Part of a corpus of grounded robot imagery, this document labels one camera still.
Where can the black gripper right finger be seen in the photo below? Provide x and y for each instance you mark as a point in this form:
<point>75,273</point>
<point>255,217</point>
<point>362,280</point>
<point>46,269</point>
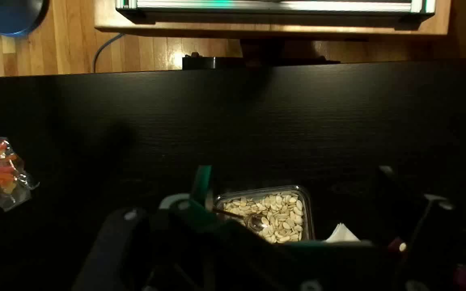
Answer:
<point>421,243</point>

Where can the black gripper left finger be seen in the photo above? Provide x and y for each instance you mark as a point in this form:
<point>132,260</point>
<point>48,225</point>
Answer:
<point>112,248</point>

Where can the white paper towel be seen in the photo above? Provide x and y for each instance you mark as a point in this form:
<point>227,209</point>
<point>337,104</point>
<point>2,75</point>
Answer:
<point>342,233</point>

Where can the clear plastic popcorn container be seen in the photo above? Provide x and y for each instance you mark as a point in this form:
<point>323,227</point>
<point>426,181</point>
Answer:
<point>284,215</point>

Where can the metal spoon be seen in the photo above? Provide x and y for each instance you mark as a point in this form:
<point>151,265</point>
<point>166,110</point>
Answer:
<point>255,220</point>

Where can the black table clamp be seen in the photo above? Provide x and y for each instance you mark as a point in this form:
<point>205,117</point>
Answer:
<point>198,60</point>

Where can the wooden base board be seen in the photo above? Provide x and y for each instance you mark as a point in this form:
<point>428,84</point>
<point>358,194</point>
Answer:
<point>106,24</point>

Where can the blue round disc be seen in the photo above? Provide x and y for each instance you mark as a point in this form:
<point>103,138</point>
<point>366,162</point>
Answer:
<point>12,15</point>

